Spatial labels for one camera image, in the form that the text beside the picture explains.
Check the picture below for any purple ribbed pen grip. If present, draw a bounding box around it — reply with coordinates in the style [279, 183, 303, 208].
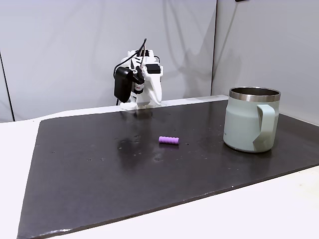
[159, 135, 180, 146]

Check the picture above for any black table mat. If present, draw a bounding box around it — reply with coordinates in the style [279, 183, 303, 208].
[16, 100, 319, 239]

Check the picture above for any pale green steel-rimmed mug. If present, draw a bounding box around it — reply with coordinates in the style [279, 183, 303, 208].
[223, 86, 282, 153]

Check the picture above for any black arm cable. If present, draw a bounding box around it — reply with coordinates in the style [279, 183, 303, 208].
[113, 38, 148, 78]

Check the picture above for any black camera box with lens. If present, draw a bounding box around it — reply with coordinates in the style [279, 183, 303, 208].
[114, 66, 146, 104]

